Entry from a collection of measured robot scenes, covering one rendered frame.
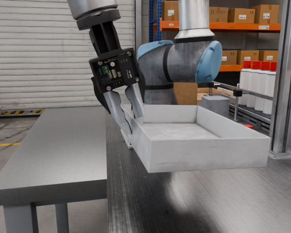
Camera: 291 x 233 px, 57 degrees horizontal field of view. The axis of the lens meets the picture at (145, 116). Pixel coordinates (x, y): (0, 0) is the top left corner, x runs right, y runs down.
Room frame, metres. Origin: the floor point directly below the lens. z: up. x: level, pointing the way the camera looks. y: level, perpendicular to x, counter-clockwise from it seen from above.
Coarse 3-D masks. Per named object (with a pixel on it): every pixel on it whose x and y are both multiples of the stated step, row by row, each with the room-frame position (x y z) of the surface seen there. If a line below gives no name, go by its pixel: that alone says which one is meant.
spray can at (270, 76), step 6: (270, 66) 1.05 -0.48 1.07; (276, 66) 1.03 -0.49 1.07; (270, 72) 1.04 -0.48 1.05; (270, 78) 1.03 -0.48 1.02; (270, 84) 1.03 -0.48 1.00; (270, 90) 1.03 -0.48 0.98; (264, 102) 1.05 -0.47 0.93; (270, 102) 1.03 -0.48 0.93; (264, 108) 1.04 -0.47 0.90; (270, 108) 1.03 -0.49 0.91; (264, 114) 1.04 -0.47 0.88; (270, 114) 1.03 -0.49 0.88
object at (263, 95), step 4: (220, 84) 1.42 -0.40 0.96; (224, 84) 1.38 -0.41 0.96; (232, 88) 1.28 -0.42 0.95; (240, 88) 1.21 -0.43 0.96; (252, 92) 1.11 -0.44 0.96; (256, 92) 1.08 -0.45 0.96; (260, 96) 1.05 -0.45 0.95; (264, 96) 1.02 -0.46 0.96; (268, 96) 1.00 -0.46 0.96; (272, 96) 0.99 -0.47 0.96; (272, 100) 0.97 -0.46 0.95
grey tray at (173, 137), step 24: (144, 120) 0.63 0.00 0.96; (168, 120) 0.65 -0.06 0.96; (192, 120) 0.66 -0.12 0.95; (216, 120) 0.57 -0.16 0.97; (144, 144) 0.39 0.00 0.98; (168, 144) 0.37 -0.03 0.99; (192, 144) 0.38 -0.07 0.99; (216, 144) 0.39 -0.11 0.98; (240, 144) 0.40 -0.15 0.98; (264, 144) 0.41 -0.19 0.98; (168, 168) 0.37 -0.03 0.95; (192, 168) 0.38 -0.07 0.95; (216, 168) 0.39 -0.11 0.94
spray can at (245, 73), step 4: (244, 64) 1.24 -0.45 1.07; (248, 64) 1.23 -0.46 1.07; (244, 68) 1.24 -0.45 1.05; (248, 68) 1.23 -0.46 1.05; (244, 72) 1.22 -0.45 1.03; (248, 72) 1.22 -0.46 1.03; (240, 76) 1.25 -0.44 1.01; (244, 76) 1.22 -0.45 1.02; (248, 76) 1.22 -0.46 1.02; (240, 80) 1.24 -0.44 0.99; (244, 80) 1.22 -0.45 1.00; (248, 80) 1.22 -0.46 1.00; (240, 84) 1.24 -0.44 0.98; (244, 84) 1.22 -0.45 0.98; (248, 84) 1.22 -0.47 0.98; (244, 88) 1.22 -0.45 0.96; (244, 96) 1.22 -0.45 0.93; (240, 100) 1.23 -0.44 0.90; (244, 100) 1.22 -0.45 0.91; (240, 104) 1.23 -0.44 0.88; (244, 104) 1.22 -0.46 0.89
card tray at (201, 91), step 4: (200, 88) 1.95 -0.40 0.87; (204, 88) 1.96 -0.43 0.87; (208, 88) 1.96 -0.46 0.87; (212, 88) 1.95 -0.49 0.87; (200, 92) 1.95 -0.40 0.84; (204, 92) 1.96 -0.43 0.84; (208, 92) 1.96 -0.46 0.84; (212, 92) 1.94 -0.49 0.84; (216, 92) 1.88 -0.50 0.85; (220, 92) 1.81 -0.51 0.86; (200, 96) 1.80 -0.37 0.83; (200, 100) 1.64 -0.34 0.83
